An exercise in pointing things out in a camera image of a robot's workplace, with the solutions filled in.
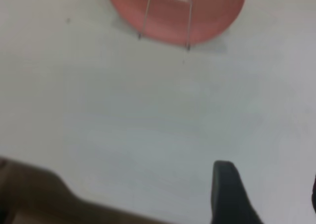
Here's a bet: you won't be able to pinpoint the metal wire plate rack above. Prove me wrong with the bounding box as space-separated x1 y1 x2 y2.
137 0 194 51

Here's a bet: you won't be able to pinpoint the pink round plate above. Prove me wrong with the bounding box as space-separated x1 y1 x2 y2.
105 0 247 46

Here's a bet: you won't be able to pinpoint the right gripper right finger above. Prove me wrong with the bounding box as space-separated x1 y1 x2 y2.
311 174 316 214

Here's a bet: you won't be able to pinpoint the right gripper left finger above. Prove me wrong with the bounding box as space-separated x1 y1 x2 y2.
210 160 263 224

